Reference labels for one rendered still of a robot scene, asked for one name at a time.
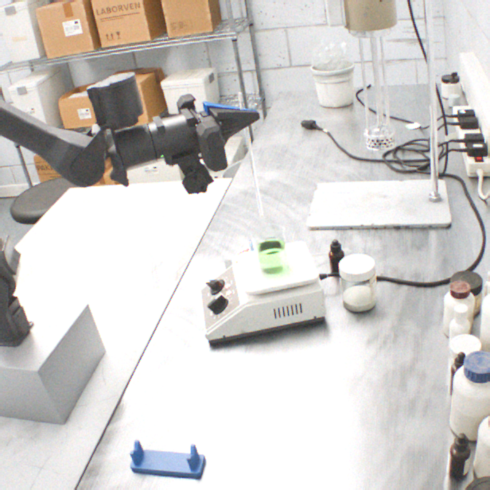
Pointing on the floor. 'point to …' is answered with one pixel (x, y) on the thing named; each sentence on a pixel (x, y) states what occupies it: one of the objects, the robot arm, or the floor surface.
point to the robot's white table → (102, 305)
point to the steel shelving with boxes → (52, 100)
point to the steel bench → (200, 357)
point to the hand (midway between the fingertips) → (235, 120)
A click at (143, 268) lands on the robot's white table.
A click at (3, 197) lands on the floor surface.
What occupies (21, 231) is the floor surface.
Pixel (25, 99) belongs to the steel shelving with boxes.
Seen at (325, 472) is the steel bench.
